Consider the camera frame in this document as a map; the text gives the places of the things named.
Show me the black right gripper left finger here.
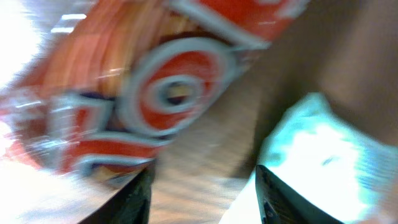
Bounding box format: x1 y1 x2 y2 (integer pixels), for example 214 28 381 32
80 162 155 224

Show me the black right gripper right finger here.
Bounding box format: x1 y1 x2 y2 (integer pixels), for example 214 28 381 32
255 165 342 224

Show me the teal snack packet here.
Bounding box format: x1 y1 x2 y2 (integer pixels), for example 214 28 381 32
221 93 397 223

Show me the red Top chocolate bar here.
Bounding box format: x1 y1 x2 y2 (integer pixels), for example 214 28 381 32
1 0 308 185

